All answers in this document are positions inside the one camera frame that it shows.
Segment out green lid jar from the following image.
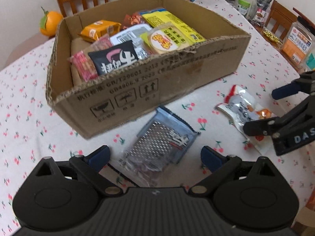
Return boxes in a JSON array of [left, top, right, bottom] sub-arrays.
[[236, 0, 251, 17]]

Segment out white blue snack packet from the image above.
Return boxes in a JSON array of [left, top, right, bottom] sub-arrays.
[[110, 23, 152, 45]]

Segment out orange label plastic container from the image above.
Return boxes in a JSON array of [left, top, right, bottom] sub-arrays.
[[281, 16, 314, 71]]

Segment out orange snack packet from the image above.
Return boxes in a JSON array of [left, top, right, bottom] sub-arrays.
[[78, 20, 121, 43]]

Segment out cherry print tablecloth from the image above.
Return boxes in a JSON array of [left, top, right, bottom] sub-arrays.
[[1, 0, 306, 235]]

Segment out dark jerky clear packet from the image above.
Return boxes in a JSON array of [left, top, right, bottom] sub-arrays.
[[110, 105, 200, 188]]

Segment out orange foil snack bag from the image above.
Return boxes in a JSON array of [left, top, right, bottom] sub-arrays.
[[122, 12, 146, 30]]

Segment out orange fruit with leaf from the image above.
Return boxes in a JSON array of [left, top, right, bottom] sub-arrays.
[[40, 8, 64, 37]]

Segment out clear jar with sachets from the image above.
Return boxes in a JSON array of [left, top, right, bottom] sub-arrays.
[[248, 0, 272, 27]]

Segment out cardboard box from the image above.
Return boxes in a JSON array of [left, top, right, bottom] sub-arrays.
[[46, 0, 251, 139]]

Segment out yellow rice cracker pack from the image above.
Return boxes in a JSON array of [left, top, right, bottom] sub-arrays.
[[140, 23, 193, 55]]

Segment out gold wrapped candies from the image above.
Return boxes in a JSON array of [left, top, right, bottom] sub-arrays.
[[261, 28, 283, 45]]

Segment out pink snack packet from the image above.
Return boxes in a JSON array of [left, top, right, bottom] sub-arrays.
[[68, 34, 113, 82]]

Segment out black red beef snack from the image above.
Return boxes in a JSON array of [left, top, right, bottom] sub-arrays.
[[88, 41, 138, 76]]

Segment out yellow blue snack bag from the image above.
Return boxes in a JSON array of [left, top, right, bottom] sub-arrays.
[[140, 8, 206, 44]]

